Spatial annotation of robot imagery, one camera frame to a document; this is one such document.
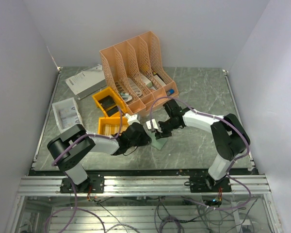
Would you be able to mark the yellow bin with cards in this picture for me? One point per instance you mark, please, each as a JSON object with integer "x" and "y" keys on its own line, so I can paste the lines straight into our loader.
{"x": 110, "y": 125}

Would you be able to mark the white paper booklet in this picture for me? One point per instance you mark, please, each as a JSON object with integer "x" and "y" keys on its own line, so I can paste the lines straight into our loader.
{"x": 87, "y": 82}

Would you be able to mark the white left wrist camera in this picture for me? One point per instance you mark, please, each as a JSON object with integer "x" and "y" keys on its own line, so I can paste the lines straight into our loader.
{"x": 132, "y": 118}

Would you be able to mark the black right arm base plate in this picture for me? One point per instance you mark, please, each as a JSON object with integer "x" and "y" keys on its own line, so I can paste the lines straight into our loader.
{"x": 206, "y": 184}

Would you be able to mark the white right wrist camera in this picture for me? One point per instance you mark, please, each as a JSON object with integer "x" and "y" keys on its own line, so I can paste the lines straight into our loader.
{"x": 152, "y": 125}

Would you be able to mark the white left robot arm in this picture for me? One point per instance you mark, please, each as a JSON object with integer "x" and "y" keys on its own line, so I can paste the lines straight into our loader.
{"x": 70, "y": 147}

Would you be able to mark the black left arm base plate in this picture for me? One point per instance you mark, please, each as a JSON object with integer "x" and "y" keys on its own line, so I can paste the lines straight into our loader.
{"x": 93, "y": 184}

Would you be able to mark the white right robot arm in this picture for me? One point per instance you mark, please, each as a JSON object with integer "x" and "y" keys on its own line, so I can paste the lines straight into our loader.
{"x": 230, "y": 139}

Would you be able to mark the peach plastic file organizer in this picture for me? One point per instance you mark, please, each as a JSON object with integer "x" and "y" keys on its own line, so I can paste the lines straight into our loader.
{"x": 136, "y": 66}

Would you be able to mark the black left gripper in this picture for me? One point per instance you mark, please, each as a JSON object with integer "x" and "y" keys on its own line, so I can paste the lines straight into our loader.
{"x": 145, "y": 140}

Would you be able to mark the blue capped bottle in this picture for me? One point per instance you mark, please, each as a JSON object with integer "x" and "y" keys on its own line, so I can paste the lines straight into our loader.
{"x": 170, "y": 92}

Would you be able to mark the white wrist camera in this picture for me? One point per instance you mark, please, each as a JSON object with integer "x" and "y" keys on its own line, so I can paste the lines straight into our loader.
{"x": 132, "y": 118}
{"x": 152, "y": 125}

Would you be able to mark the aluminium frame rail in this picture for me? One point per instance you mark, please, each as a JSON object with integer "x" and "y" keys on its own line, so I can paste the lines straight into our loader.
{"x": 140, "y": 186}

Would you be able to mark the yellow bin with black items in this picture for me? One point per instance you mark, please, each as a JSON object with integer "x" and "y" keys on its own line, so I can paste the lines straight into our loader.
{"x": 108, "y": 102}

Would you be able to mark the white bin with cards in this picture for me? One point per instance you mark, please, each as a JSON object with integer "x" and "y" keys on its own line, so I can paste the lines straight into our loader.
{"x": 66, "y": 114}

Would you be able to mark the white stapler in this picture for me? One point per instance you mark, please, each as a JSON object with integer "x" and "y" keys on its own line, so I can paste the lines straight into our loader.
{"x": 126, "y": 97}

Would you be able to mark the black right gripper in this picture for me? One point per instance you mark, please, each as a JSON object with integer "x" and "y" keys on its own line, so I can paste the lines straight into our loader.
{"x": 163, "y": 134}

